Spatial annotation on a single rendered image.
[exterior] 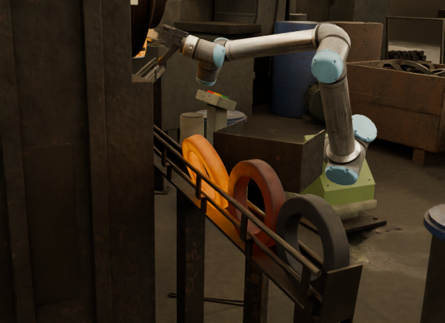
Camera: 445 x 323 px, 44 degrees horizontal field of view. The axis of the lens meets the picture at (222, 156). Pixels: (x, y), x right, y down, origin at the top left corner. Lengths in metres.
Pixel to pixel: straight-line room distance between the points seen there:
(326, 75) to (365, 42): 3.44
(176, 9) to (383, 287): 4.17
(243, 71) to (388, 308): 2.88
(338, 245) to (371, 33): 4.71
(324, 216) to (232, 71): 3.65
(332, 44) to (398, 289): 0.98
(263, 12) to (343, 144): 3.57
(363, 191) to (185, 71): 1.89
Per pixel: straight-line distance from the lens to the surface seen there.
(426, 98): 3.98
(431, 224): 1.87
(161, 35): 2.36
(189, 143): 1.25
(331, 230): 0.95
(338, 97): 2.23
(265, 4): 5.87
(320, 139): 1.61
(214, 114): 2.83
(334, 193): 2.75
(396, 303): 2.24
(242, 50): 2.42
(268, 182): 1.08
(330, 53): 2.11
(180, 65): 4.19
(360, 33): 5.53
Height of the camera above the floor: 1.08
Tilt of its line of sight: 16 degrees down
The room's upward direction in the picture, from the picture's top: 1 degrees clockwise
